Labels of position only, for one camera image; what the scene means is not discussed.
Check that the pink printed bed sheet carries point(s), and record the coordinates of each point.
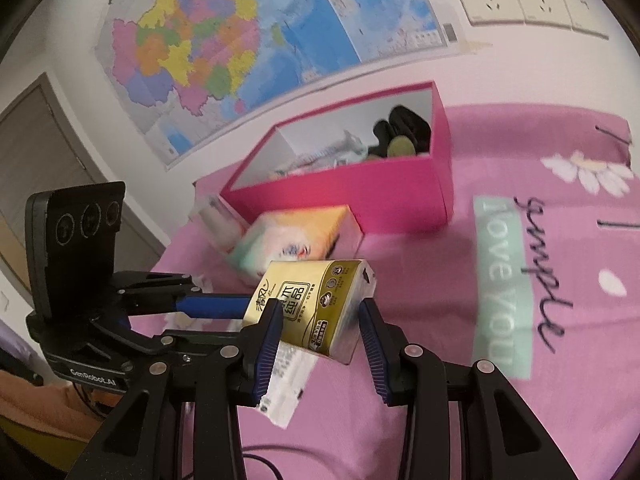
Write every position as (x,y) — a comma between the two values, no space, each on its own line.
(500,335)

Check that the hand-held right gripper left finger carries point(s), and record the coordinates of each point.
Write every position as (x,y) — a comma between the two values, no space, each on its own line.
(267,342)

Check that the green round puff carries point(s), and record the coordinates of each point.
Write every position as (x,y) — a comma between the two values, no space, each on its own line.
(402,148)

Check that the clear white plastic packet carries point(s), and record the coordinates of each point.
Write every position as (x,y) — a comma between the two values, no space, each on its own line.
(335,152)

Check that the pink cardboard box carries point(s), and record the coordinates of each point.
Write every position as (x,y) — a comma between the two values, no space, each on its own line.
(350,195)

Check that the grey door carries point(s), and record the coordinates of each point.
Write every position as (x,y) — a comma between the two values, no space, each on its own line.
(60,160)

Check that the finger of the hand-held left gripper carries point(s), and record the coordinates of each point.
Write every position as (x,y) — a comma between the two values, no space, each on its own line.
(215,306)
(200,341)

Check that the person's left forearm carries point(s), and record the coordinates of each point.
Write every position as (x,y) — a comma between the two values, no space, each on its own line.
(45,405)

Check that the white soft pack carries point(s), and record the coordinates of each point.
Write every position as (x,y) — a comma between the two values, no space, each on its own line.
(220,225)

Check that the pastel tissue pack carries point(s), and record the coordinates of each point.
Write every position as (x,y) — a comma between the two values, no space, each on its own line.
(290,240)

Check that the black cloth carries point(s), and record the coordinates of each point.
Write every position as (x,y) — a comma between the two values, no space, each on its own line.
(405,125)

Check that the wall map poster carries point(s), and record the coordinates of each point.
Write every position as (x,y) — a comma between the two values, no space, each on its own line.
(240,40)

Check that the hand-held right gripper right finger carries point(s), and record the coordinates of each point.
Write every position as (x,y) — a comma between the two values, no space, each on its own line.
(372,352)

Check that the gold tissue pack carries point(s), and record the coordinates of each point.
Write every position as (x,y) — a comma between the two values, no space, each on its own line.
(320,300)

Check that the white printed tissue packet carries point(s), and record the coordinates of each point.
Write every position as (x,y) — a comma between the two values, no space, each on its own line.
(287,385)

